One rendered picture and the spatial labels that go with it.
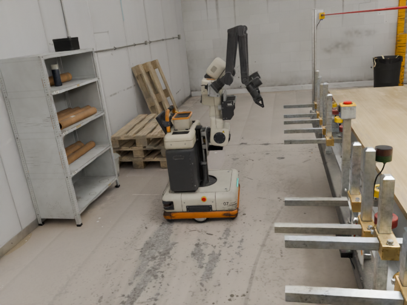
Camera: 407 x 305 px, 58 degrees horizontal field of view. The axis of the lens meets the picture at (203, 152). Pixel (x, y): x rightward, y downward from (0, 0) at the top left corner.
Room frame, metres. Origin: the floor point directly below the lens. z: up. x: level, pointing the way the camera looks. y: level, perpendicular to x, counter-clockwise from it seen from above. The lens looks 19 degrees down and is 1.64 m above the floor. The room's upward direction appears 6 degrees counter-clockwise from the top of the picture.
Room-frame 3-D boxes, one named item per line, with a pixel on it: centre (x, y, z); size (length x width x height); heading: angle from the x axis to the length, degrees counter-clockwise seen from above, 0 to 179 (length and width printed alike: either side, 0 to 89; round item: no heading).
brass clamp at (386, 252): (0.99, -0.55, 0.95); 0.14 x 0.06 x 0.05; 167
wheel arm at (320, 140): (2.46, -0.80, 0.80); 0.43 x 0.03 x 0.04; 77
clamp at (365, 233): (1.24, -0.61, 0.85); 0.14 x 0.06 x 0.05; 167
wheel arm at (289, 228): (1.25, -0.47, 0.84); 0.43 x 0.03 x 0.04; 77
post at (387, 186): (1.01, -0.55, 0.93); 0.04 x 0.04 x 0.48; 77
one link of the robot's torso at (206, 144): (3.21, -0.13, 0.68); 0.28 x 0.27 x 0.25; 171
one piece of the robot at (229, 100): (3.13, -0.25, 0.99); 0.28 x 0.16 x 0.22; 171
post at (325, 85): (2.72, -0.96, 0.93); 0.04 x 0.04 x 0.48; 77
